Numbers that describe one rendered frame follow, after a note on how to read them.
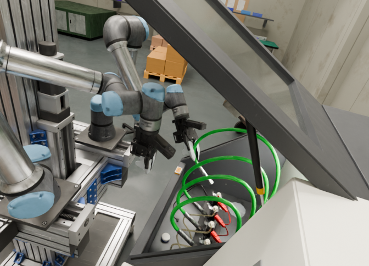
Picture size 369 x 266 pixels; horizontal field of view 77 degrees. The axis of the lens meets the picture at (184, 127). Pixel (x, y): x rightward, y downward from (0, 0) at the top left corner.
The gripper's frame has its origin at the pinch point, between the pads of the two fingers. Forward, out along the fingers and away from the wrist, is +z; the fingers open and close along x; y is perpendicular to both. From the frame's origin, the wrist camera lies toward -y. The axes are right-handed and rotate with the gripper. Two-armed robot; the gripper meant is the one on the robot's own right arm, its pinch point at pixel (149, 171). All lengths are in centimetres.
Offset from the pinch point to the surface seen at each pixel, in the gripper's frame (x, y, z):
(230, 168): -43, -32, 18
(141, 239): 11.5, -4.5, 25.2
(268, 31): -807, -61, 8
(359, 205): 26, -51, -35
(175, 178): -27.9, -5.4, 25.2
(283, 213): 31, -38, -31
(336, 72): -366, -166, 9
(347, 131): -23, -65, -30
